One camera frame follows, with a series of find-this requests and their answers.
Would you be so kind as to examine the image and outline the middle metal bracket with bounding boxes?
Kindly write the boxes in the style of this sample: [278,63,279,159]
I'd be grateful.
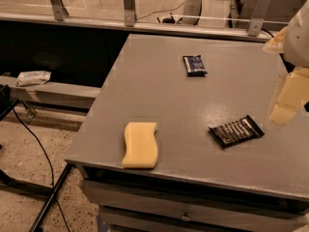
[124,0,136,27]

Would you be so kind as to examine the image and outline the metal bracket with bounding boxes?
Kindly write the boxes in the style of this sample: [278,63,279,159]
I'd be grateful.
[124,0,136,27]
[248,0,271,37]
[50,0,69,21]

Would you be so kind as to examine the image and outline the grey metal shelf beam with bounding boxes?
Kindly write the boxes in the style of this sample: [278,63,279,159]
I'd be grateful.
[0,76,100,109]

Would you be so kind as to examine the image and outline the black stand leg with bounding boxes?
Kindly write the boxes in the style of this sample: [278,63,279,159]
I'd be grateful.
[29,163,72,232]

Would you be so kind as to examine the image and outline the glass barrier metal rail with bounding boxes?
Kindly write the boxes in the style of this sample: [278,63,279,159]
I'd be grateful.
[0,12,291,44]

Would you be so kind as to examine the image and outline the yellow wavy sponge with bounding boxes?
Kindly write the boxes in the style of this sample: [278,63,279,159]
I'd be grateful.
[122,122,158,169]

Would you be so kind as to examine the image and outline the black floor cable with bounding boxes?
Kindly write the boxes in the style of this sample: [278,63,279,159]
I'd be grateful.
[12,108,71,232]

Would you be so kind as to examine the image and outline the black equipment at left edge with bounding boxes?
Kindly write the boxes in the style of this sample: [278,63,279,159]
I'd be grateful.
[0,84,19,121]

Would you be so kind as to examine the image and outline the left metal bracket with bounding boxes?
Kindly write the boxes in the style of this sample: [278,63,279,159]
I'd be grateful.
[50,0,69,21]

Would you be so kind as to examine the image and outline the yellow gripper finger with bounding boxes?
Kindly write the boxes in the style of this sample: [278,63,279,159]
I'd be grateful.
[268,67,309,125]
[263,27,288,53]

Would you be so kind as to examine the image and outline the grey cabinet drawers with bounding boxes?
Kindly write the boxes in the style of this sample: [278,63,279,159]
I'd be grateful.
[80,166,308,232]

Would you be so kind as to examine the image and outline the black chocolate rxbar wrapper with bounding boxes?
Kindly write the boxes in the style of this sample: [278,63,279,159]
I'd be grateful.
[210,115,265,149]

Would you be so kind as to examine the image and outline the right metal bracket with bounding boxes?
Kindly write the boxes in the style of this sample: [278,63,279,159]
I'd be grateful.
[248,0,271,37]

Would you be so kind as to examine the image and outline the blue blueberry rxbar wrapper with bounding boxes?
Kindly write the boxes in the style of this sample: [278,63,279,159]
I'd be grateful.
[183,55,208,76]

